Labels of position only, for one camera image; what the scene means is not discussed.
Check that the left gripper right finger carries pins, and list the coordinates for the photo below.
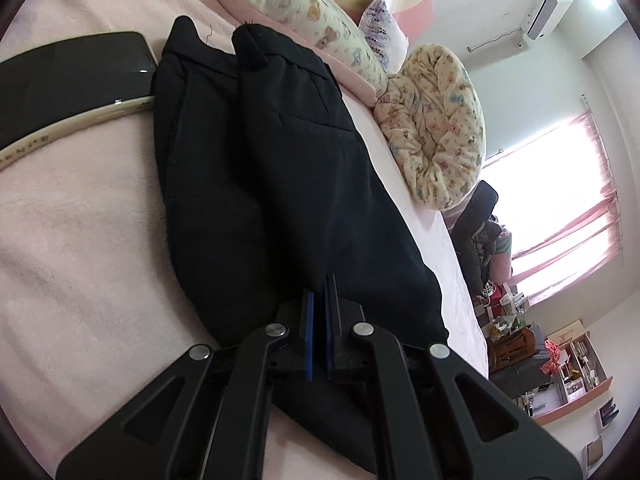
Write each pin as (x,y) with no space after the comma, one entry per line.
(430,414)

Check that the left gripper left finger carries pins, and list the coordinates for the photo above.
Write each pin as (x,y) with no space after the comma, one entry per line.
(206,416)

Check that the black pants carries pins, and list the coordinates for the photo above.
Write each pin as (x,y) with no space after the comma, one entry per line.
(269,190)

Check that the cluttered pink shelf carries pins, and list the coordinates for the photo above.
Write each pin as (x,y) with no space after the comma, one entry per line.
(547,376)

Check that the pink fleece bed blanket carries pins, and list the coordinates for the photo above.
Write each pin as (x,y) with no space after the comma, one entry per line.
(90,308)

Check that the pile of dark clothes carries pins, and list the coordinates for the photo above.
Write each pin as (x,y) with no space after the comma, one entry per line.
(475,237)

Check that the pink window curtain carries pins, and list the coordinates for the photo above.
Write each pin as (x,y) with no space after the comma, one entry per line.
(559,201)

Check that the round bear print cushion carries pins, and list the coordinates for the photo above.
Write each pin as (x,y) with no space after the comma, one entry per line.
(434,126)

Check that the long bear print pillow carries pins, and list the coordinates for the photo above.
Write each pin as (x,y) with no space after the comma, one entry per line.
(323,26)

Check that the white wall air conditioner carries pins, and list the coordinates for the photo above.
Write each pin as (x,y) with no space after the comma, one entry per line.
(542,17)

